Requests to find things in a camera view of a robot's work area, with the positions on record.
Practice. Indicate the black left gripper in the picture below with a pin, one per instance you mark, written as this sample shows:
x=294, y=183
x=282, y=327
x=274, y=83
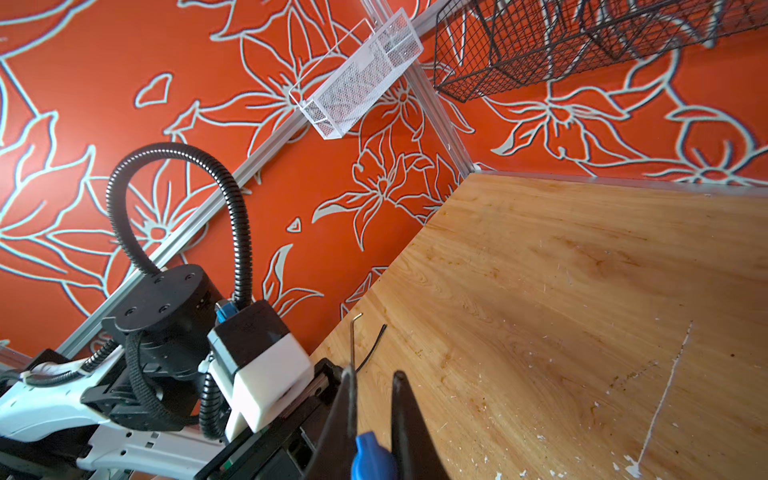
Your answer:
x=283, y=449

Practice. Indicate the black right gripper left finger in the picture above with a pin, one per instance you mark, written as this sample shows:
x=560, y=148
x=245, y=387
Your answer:
x=336, y=450

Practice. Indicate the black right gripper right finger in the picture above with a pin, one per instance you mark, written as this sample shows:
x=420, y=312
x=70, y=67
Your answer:
x=415, y=454

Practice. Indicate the blue pen cap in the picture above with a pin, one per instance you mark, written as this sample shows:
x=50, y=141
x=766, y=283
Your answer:
x=372, y=461

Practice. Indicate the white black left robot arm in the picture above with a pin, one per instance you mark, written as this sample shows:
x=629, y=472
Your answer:
x=191, y=384

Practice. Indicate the metal hex key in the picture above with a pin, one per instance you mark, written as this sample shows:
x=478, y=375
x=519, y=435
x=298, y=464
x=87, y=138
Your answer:
x=352, y=340

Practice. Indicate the clear plastic bin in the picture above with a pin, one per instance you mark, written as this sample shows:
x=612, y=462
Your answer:
x=340, y=88

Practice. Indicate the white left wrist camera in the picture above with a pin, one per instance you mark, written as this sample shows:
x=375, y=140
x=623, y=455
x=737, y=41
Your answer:
x=258, y=365

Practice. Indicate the black wire basket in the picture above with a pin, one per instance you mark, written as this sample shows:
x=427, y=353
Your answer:
x=488, y=47

